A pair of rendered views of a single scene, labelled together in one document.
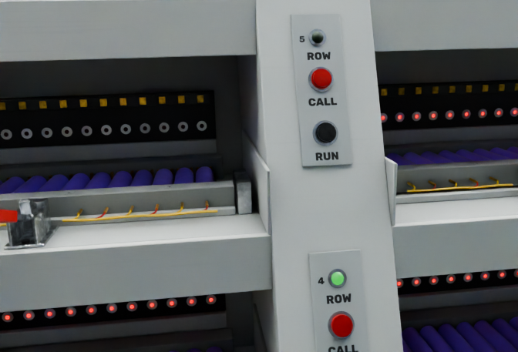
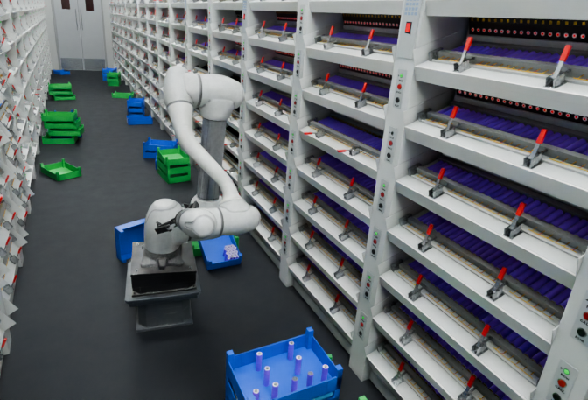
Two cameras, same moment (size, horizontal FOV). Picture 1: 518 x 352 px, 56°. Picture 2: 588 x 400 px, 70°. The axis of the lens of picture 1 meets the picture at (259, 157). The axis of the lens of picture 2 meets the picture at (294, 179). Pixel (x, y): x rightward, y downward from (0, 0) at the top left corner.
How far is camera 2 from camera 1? 136 cm
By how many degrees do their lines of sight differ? 72
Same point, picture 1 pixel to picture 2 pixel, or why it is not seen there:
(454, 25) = (421, 139)
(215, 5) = (380, 118)
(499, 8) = (430, 138)
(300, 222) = (381, 171)
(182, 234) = (369, 164)
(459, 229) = (406, 188)
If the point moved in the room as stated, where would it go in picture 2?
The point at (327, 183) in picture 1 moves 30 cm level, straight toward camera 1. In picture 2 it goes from (387, 165) to (303, 166)
